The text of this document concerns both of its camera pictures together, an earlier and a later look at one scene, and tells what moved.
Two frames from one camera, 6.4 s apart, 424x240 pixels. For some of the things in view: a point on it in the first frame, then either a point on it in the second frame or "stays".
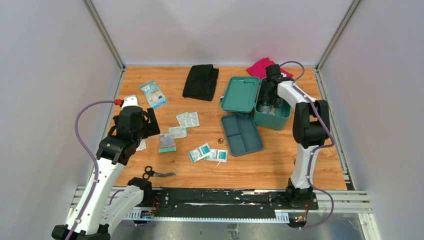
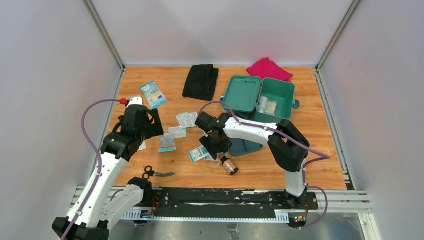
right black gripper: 263,96 → 205,140
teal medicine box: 241,94 stays
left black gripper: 153,128 stays
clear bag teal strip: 167,143 stays
